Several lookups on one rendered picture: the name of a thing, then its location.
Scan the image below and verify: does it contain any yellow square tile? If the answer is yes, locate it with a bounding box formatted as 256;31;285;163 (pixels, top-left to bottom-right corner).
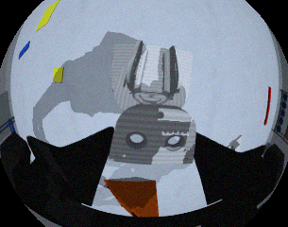
53;67;64;82

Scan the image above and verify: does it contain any yellow flat rectangular plate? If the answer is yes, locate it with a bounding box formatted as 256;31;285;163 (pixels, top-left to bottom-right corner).
35;0;60;31

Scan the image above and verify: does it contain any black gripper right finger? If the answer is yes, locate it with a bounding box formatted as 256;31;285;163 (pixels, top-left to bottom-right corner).
194;132;265;204

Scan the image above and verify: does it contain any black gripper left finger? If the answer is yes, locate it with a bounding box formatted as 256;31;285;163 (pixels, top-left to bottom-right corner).
26;126;113;207

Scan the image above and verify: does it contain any blue flat bar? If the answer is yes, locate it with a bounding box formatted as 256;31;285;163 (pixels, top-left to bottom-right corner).
19;42;30;58

